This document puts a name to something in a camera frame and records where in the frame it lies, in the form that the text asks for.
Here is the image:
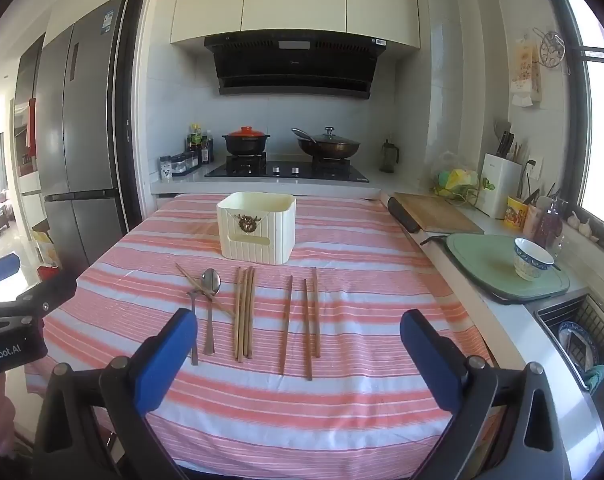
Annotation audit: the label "pink striped tablecloth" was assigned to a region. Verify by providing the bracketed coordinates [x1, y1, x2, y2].
[24, 192, 498, 480]

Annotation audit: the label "purple glass cup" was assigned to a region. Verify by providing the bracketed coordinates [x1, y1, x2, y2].
[534, 198, 569, 252]

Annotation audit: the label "green cutting board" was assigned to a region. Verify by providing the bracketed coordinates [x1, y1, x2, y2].
[422, 232, 571, 305]

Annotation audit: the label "black door frame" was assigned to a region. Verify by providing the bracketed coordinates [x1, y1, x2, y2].
[112, 0, 159, 233]

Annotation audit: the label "wooden cutting board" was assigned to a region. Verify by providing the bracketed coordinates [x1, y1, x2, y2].
[393, 192, 486, 236]

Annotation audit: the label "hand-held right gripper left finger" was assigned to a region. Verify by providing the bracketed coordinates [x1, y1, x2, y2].
[32, 308, 199, 480]

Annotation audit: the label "orange cardboard box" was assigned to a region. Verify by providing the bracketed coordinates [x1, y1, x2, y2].
[30, 230, 62, 282]

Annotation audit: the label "yellow printed cup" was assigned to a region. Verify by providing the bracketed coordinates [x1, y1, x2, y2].
[504, 196, 531, 231]

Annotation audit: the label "black gas stove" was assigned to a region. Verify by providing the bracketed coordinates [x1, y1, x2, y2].
[205, 154, 369, 184]

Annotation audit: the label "metal spoon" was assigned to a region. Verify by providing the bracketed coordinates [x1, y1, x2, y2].
[202, 268, 223, 357]
[188, 272, 213, 367]

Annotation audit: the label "white knife block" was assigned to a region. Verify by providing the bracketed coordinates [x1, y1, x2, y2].
[476, 152, 523, 220]

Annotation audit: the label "blue white porcelain bowl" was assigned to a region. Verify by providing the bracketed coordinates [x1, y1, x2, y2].
[513, 237, 556, 282]

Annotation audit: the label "dark glass pitcher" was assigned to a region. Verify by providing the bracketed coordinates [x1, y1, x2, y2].
[380, 139, 399, 174]

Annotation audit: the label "black handled knives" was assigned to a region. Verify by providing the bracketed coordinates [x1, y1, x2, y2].
[494, 120, 516, 162]

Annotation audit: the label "black range hood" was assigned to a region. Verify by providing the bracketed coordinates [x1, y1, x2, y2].
[204, 31, 389, 100]

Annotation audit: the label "teal cloth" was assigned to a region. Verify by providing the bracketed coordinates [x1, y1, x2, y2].
[581, 364, 604, 392]

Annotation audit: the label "hanging wire trivet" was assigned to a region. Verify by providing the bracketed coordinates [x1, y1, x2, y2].
[533, 27, 569, 69]

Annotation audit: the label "pink cup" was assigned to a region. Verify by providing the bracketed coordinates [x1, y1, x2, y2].
[523, 203, 544, 242]

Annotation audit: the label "stainless steel refrigerator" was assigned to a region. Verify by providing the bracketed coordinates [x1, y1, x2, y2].
[36, 0, 132, 267]

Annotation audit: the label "printed wall hanging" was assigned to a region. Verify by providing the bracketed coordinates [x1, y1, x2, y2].
[510, 36, 542, 107]

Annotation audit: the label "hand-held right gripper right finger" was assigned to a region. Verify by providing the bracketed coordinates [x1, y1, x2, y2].
[400, 309, 573, 480]

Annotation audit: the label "glass wok lid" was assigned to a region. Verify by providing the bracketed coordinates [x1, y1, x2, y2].
[312, 127, 349, 145]

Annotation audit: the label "yellow cap oil bottle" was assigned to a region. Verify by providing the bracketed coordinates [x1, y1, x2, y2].
[188, 123, 203, 162]

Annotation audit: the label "dark wok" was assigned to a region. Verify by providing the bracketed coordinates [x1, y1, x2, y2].
[291, 128, 361, 162]

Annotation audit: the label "cream ribbed utensil holder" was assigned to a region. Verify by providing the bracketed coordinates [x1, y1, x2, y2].
[217, 191, 297, 266]

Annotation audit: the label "steel sink basket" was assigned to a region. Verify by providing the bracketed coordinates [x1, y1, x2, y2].
[534, 293, 604, 392]

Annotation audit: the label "black pot with orange lid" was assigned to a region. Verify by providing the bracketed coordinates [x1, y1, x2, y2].
[222, 126, 272, 157]

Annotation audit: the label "black oblong object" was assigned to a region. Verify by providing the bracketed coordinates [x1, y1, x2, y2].
[387, 197, 422, 234]

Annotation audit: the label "blue rimmed plate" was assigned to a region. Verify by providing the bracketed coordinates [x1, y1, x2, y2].
[557, 321, 601, 369]

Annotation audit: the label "garlic bulbs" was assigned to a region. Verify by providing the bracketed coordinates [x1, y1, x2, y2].
[566, 211, 594, 237]

